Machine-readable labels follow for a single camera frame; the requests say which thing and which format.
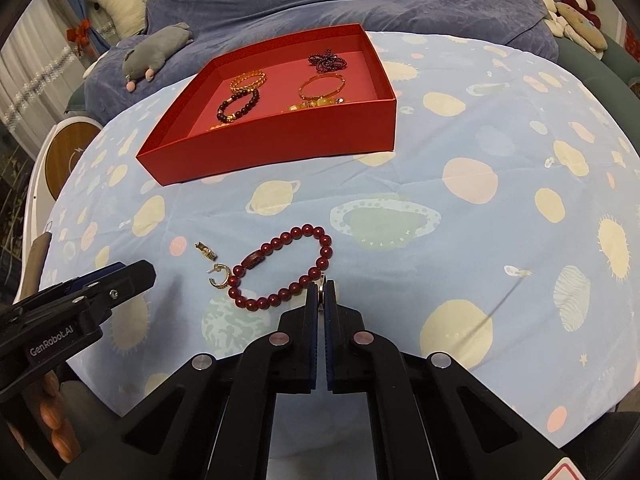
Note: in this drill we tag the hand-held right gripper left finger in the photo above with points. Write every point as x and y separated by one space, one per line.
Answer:
314 320

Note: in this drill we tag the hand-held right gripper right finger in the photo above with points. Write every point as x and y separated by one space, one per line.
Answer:
331 320

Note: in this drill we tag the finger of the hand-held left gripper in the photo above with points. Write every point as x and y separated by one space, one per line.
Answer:
95 275
130 280

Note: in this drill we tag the silver hoop earring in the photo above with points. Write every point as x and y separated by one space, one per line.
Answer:
226 277
204 250

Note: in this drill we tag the red cardboard box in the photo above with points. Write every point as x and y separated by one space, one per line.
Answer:
280 135

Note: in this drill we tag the silver bangle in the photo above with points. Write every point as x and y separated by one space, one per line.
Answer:
301 91

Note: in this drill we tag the person's left hand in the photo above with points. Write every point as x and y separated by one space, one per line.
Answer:
52 410

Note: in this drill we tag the round wooden-top white stand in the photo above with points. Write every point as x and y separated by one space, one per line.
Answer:
65 155

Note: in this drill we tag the light blue planet-print sheet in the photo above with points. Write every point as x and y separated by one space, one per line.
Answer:
450 210

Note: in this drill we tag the white curtain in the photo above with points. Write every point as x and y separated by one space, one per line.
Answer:
35 60

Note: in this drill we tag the grey plush mouse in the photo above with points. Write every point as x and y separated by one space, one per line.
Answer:
155 52

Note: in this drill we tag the red bow decoration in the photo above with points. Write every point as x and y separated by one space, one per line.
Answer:
82 32

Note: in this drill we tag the blue curtain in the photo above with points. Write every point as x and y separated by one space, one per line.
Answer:
60 15

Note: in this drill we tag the white plush toy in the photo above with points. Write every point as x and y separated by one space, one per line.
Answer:
122 5

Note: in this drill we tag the beige plush toy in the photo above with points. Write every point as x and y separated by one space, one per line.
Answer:
580 25

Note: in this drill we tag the red hanging decoration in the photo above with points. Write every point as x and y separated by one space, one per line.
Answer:
634 40

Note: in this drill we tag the teal bed frame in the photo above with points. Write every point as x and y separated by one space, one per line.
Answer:
590 65

